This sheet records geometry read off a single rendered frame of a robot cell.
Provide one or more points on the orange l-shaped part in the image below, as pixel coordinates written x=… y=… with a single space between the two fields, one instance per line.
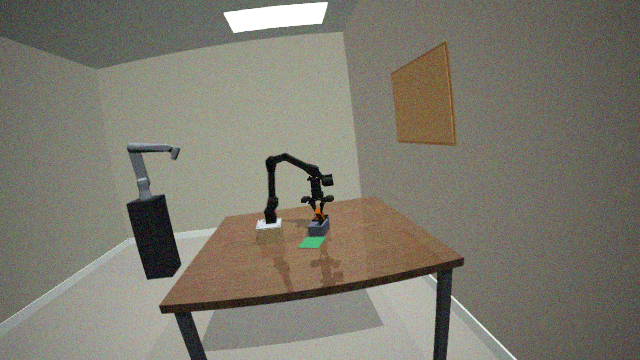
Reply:
x=319 y=216

